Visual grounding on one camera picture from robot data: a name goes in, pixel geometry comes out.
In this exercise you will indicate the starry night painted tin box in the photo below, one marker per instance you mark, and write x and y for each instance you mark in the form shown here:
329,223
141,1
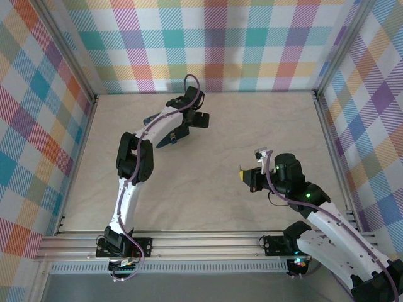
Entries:
165,142

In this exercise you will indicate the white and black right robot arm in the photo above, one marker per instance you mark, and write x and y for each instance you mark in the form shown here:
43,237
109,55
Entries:
324,255

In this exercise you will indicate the aluminium side rail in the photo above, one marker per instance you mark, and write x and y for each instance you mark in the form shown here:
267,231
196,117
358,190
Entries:
78,163
333,157

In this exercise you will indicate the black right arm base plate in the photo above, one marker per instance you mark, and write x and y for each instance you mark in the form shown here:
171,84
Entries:
274,245

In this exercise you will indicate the aluminium mounting rail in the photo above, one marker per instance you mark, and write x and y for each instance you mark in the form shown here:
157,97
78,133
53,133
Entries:
204,243

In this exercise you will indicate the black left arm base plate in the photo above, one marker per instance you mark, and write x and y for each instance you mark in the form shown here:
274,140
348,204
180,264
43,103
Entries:
146,247

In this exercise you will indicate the aluminium frame post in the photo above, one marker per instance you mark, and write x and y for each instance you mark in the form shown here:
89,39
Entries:
343,47
66,47

